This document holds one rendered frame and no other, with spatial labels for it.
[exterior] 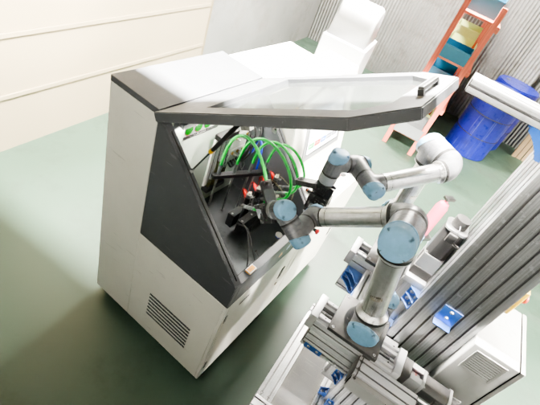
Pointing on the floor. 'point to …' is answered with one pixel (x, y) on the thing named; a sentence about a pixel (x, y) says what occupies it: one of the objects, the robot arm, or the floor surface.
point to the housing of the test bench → (171, 91)
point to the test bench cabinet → (174, 308)
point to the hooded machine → (353, 31)
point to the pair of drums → (486, 123)
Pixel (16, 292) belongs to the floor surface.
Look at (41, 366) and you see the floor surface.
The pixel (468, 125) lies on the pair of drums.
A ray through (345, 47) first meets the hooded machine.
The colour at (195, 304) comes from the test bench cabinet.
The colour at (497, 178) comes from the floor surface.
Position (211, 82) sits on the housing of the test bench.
